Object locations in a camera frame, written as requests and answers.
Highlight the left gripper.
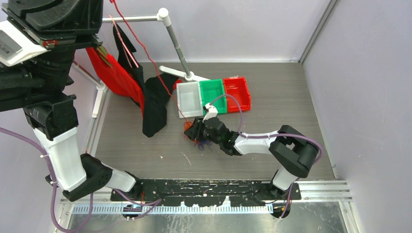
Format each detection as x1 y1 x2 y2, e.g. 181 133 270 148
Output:
0 0 102 96

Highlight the red string cable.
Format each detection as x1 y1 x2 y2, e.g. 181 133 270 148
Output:
109 0 197 142

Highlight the purple string cable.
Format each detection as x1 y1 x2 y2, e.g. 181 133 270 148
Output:
194 139 214 152

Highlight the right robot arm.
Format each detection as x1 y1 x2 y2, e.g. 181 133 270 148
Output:
184 117 323 200

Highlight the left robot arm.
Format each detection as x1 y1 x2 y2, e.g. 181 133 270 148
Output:
0 0 143 201

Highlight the white plastic bin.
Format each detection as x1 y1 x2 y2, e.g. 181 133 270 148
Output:
176 82 203 118

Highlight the green plastic bin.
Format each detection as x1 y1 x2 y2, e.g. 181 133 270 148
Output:
199 79 227 114

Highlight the red plastic bin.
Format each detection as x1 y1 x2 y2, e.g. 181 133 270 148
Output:
223 77 251 112

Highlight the black cloth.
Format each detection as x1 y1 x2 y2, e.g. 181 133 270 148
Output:
112 24 180 138

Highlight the pink hanger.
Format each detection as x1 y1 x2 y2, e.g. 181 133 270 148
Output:
109 16 139 70

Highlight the red cloth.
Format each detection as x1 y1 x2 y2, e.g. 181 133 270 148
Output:
86 47 144 112

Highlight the metal clothes rack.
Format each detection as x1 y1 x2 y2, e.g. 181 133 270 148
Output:
70 7 210 119

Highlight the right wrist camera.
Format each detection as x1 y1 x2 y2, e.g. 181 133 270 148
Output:
203 103 218 122

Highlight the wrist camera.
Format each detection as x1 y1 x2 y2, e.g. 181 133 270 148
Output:
0 20 48 67
203 103 218 122

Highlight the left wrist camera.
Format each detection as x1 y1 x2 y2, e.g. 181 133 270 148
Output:
0 20 48 67

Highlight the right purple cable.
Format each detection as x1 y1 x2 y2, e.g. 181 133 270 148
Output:
209 94 323 220

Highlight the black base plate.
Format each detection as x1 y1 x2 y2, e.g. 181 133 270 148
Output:
108 179 302 207

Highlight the aluminium rail frame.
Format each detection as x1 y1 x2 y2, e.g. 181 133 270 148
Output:
61 179 352 216

